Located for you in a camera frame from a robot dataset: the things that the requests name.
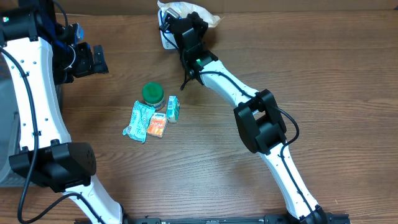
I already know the brown white snack pouch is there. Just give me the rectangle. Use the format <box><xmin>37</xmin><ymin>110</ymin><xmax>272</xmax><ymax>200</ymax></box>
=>
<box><xmin>157</xmin><ymin>1</ymin><xmax>222</xmax><ymax>28</ymax></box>

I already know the green capped bottle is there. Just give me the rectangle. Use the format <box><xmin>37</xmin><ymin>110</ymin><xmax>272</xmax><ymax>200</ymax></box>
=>
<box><xmin>142</xmin><ymin>82</ymin><xmax>165</xmax><ymax>111</ymax></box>

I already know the teal tissue pack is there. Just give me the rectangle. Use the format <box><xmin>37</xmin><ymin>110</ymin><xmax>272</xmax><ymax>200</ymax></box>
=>
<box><xmin>123</xmin><ymin>101</ymin><xmax>155</xmax><ymax>143</ymax></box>

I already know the small teal carton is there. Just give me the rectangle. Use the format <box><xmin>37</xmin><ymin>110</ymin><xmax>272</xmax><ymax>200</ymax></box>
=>
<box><xmin>166</xmin><ymin>95</ymin><xmax>180</xmax><ymax>123</ymax></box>

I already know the orange tissue pack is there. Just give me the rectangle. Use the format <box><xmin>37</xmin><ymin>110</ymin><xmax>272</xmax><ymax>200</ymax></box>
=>
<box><xmin>147</xmin><ymin>113</ymin><xmax>168</xmax><ymax>138</ymax></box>

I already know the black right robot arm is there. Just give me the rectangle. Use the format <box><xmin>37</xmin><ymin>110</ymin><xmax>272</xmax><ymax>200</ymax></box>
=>
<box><xmin>158</xmin><ymin>8</ymin><xmax>328</xmax><ymax>223</ymax></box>

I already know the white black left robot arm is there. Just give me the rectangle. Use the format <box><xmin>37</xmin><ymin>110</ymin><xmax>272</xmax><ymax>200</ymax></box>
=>
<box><xmin>1</xmin><ymin>0</ymin><xmax>126</xmax><ymax>223</ymax></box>

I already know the white barcode scanner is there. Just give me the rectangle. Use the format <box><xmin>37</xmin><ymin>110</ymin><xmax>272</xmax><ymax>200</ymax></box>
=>
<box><xmin>157</xmin><ymin>9</ymin><xmax>177</xmax><ymax>50</ymax></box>

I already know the grey plastic mesh basket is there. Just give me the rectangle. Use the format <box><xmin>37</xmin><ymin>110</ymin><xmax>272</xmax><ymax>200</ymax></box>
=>
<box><xmin>0</xmin><ymin>55</ymin><xmax>63</xmax><ymax>188</ymax></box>

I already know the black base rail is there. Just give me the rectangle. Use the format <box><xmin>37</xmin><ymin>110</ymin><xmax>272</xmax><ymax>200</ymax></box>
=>
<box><xmin>74</xmin><ymin>213</ymin><xmax>351</xmax><ymax>224</ymax></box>

